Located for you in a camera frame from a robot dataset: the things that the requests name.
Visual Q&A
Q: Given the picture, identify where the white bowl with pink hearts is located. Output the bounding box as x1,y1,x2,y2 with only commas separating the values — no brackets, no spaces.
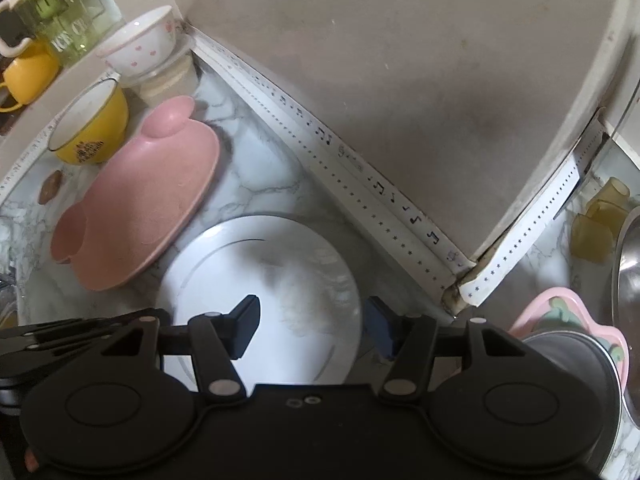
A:
95,5,176,79

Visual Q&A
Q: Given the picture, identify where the clear printed glass jar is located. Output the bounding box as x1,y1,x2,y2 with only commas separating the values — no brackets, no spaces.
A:
47,0,127,67

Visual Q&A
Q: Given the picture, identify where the clear plastic container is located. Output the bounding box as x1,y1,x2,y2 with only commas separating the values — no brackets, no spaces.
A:
120,34,202,107

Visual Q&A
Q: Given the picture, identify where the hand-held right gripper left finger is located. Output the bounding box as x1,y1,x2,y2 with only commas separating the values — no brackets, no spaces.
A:
102,294,262,405

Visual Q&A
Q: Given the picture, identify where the pink flower-shaped plate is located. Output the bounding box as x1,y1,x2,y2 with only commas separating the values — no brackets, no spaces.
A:
509,287,629,397

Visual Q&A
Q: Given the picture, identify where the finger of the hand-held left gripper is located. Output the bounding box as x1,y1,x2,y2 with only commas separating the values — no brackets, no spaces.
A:
0,307,172,343
0,332,126,367

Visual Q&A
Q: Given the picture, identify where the stainless steel bowl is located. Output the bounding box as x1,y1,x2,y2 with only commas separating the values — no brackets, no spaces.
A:
520,332,624,467

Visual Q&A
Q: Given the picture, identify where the pink bear-shaped plate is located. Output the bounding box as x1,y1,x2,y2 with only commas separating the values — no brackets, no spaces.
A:
50,95,221,292

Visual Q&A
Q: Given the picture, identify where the short white patterned trim strip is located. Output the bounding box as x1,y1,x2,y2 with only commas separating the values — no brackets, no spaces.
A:
456,107,609,308

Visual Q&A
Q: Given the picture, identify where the plain yellow cup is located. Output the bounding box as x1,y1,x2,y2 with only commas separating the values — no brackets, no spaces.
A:
0,41,62,112

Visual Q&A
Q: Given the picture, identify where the yellow printed mug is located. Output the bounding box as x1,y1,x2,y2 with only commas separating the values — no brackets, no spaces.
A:
47,79,131,166

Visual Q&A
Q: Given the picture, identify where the stainless steel sink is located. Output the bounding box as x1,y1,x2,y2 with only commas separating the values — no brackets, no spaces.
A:
610,205,640,411

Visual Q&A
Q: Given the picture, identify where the white round plate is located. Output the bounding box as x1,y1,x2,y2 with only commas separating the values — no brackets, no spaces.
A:
155,215,363,392

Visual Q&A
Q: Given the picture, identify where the small brown object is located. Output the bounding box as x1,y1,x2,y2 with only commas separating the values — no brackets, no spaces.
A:
39,170,65,204

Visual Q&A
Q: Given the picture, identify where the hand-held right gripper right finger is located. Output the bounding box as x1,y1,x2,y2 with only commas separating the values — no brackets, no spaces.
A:
366,296,527,405

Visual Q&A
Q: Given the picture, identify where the long white patterned trim strip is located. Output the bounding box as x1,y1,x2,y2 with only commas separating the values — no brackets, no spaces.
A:
191,27,477,307

